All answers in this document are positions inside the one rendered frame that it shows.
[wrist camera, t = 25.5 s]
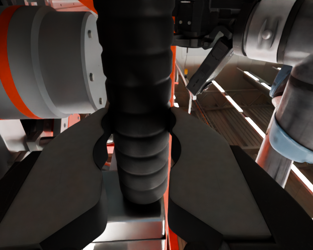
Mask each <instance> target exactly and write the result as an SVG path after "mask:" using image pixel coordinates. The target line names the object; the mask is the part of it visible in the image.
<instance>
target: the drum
mask: <svg viewBox="0 0 313 250"><path fill-rule="evenodd" d="M96 21H97V19H96V17H95V16H94V15H93V14H92V13H91V12H90V11H56V10H55V9H54V8H53V7H51V6H47V5H0V120H24V119H63V118H67V117H69V116H70V115H71V114H85V113H94V112H96V111H97V110H99V109H101V108H104V107H105V105H106V101H107V95H106V88H105V81H106V76H105V75H104V73H103V67H102V60H101V53H102V51H103V49H102V46H101V45H100V43H99V40H98V33H97V26H96Z"/></svg>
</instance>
